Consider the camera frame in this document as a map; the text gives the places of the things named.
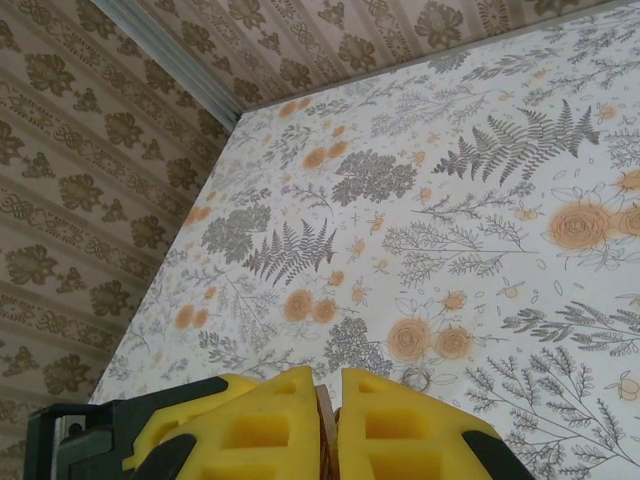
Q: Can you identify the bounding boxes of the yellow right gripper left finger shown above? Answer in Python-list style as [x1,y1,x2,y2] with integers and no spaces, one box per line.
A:
[122,365,319,480]

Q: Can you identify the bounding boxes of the aluminium frame post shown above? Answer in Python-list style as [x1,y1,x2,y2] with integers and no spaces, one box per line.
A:
[92,0,247,130]

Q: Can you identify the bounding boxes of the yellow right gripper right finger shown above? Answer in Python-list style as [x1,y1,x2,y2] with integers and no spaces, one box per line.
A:
[340,368,512,480]

